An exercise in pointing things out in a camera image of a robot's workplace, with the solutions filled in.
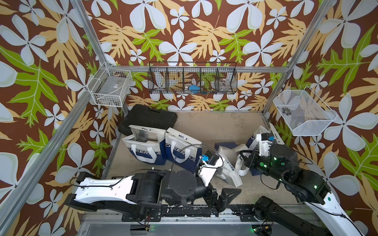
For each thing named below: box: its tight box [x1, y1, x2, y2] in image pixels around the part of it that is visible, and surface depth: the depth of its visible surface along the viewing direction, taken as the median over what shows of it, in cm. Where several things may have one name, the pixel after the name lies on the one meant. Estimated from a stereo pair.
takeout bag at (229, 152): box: [214, 141, 251, 188], surface depth 61 cm
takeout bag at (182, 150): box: [164, 127, 203, 174], surface depth 75 cm
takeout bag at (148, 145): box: [122, 124, 167, 165], surface depth 77 cm
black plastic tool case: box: [117, 104, 178, 137], surface depth 107 cm
